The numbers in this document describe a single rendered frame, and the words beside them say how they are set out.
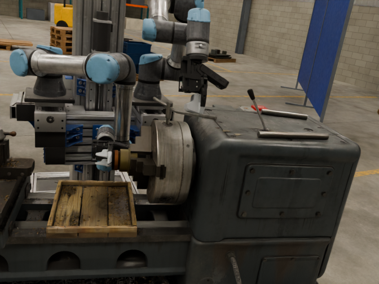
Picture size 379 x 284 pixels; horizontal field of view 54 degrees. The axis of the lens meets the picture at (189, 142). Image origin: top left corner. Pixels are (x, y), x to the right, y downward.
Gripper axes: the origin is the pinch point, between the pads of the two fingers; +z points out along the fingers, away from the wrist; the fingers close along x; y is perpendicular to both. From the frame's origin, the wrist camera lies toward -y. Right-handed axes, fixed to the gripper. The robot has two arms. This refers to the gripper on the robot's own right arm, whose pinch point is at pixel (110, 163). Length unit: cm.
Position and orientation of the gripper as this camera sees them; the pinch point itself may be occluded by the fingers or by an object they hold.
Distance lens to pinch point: 138.1
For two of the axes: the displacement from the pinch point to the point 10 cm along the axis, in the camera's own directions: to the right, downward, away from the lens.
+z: 1.9, 3.4, -9.2
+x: 1.1, -9.4, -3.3
